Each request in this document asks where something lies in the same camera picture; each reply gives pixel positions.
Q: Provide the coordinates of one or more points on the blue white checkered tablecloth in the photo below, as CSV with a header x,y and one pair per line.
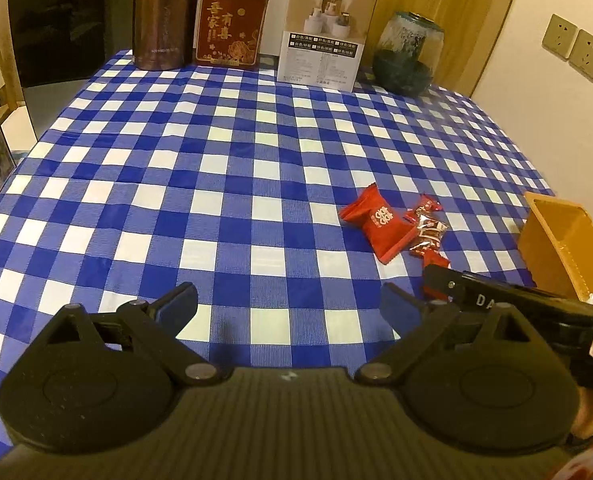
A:
x,y
233,181

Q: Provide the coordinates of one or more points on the black appliance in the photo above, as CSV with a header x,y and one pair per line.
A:
x,y
59,44

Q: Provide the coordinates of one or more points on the orange plastic tray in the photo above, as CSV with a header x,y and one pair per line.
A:
x,y
556,243

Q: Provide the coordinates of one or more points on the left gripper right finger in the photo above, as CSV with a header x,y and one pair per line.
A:
x,y
420,324

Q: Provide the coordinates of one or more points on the white product box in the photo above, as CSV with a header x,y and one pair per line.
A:
x,y
323,42

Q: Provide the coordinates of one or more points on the red snack packet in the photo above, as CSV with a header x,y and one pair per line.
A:
x,y
434,265

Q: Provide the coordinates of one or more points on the red patterned candy small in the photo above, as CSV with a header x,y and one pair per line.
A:
x,y
429,228

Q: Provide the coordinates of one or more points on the brown metal thermos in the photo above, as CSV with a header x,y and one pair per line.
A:
x,y
163,33

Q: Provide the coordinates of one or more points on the green glass jar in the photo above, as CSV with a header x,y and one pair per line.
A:
x,y
407,54

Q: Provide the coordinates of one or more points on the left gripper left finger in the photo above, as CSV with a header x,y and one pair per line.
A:
x,y
154,327

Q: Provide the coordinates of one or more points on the red candy wrapper large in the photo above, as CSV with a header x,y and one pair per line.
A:
x,y
386,231

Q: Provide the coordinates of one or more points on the red chinese gift box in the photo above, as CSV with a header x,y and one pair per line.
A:
x,y
229,32

